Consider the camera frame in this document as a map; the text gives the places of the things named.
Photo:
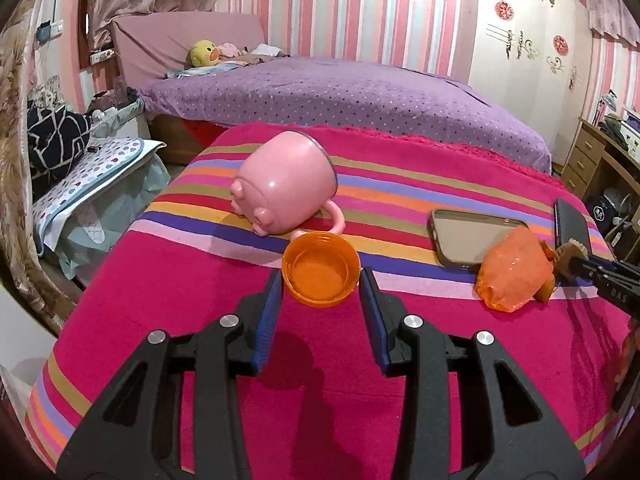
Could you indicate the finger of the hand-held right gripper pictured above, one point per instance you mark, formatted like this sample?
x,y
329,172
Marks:
x,y
572,225
587,270

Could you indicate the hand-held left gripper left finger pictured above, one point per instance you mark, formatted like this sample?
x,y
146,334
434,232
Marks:
x,y
265,330

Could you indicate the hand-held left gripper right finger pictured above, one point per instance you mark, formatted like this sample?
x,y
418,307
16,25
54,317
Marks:
x,y
375,325

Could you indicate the orange plastic bag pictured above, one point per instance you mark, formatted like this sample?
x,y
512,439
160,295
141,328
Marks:
x,y
510,270

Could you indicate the small orange bowl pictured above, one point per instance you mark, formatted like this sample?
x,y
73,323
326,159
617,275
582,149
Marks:
x,y
320,270

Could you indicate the person's right hand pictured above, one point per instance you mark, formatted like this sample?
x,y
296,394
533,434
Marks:
x,y
631,355

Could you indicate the black printed box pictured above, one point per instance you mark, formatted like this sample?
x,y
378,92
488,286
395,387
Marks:
x,y
600,210

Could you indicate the wooden desk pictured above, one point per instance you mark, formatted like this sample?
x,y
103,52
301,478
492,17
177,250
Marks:
x,y
582,155

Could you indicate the striped pink blanket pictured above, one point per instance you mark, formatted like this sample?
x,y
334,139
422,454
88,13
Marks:
x,y
175,285

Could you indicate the dark bag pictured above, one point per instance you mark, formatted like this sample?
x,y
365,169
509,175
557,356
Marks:
x,y
615,132

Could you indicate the black smartphone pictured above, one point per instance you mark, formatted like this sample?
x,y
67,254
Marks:
x,y
470,235

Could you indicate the desk lamp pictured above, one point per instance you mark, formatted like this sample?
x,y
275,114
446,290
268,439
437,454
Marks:
x,y
607,105

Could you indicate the white wardrobe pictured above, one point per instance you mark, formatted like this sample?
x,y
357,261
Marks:
x,y
525,85

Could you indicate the pink pig cup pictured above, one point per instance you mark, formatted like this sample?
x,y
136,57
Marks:
x,y
280,180

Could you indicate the teal cloth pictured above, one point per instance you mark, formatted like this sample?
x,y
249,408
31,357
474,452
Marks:
x,y
110,215

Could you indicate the red bed skirt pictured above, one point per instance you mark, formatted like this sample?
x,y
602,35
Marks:
x,y
205,132

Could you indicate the pink window valance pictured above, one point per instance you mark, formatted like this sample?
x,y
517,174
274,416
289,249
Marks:
x,y
615,15

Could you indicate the purple dotted bedspread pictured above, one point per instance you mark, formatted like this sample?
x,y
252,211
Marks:
x,y
350,95

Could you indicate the dotted white cushion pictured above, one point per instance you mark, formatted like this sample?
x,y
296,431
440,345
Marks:
x,y
95,170

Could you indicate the floral curtain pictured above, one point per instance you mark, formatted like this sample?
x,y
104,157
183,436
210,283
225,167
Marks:
x,y
20,210

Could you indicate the white cloth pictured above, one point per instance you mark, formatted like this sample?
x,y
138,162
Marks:
x,y
266,50

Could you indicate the pink plush toy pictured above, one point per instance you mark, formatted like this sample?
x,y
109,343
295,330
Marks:
x,y
230,50

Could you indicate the black patterned cloth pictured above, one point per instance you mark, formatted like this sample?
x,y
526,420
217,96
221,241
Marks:
x,y
55,140

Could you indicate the yellow duck plush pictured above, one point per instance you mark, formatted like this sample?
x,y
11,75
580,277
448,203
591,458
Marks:
x,y
202,52

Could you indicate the pink bed headboard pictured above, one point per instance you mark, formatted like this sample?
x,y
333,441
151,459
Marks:
x,y
150,45

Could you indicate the wall power socket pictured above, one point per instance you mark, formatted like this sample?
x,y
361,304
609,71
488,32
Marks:
x,y
50,30

